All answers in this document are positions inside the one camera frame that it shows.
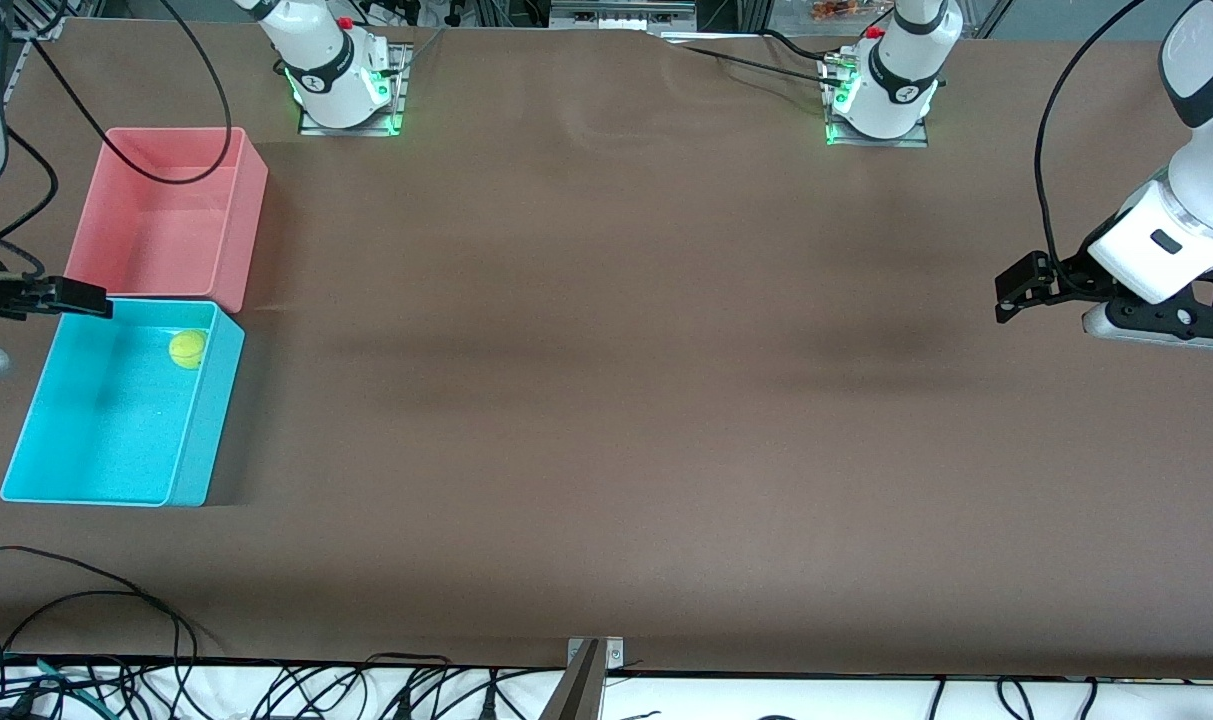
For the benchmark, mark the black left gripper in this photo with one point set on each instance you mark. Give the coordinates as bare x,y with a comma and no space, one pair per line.
1074,277

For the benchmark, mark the yellow-green tennis ball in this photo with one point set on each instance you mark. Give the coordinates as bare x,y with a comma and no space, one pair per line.
187,350

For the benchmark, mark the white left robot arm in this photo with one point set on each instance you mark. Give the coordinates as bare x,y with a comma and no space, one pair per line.
1166,250

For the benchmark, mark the pink plastic bin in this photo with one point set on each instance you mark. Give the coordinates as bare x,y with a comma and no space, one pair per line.
166,230

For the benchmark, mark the blue plastic bin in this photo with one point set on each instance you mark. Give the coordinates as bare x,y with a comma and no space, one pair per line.
116,430

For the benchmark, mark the brown table cover sheet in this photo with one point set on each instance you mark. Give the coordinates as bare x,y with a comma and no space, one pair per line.
606,400

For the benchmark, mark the grey metal bar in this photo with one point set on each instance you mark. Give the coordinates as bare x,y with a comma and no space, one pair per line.
576,690

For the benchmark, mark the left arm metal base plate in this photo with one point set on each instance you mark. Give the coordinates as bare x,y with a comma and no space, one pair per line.
916,140

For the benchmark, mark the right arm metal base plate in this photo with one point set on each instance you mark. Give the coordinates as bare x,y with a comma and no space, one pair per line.
398,90

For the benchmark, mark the aluminium frame crossbar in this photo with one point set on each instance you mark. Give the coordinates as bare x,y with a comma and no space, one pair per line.
621,12

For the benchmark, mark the small metal table bracket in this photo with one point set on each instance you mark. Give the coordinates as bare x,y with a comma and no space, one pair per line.
614,650

